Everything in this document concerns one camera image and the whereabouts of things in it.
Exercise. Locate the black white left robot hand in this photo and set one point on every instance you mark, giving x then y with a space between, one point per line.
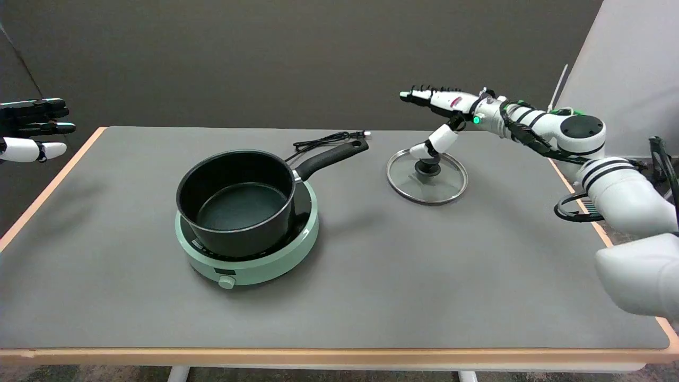
21 148

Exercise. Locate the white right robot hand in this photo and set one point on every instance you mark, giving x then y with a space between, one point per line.
451 101

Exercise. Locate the black soup pot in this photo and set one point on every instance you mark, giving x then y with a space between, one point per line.
238 207

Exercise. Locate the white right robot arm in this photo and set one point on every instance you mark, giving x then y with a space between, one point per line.
626 196

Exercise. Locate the glass pot lid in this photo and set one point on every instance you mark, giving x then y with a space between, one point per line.
445 185

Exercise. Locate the mint green induction cooker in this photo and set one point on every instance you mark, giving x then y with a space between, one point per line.
265 268

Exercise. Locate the white table leg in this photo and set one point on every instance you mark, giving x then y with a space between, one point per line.
468 376
177 374

